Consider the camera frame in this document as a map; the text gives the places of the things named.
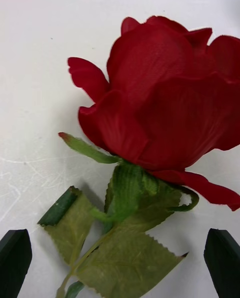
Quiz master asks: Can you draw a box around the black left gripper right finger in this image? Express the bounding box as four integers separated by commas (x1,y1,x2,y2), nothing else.
203,228,240,298

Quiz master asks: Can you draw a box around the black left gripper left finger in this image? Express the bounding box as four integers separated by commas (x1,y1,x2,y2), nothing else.
0,229,33,298

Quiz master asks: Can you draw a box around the red rose with green stem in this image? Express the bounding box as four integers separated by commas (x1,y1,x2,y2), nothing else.
37,15,240,298

